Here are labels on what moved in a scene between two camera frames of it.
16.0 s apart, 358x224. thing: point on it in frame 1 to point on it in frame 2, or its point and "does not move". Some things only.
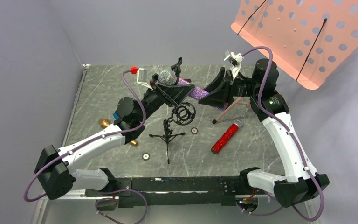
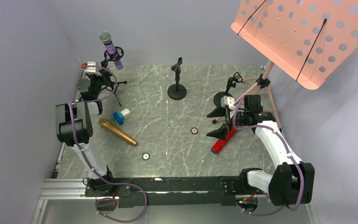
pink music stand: x=310 y=39 does not move
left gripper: x=157 y=89 to x=94 y=80
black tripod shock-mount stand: x=183 y=114 to x=108 y=80
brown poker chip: x=194 y=130 does not move
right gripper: x=226 y=85 to x=226 y=114
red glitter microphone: x=226 y=136 does not move
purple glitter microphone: x=170 y=78 to x=106 y=37
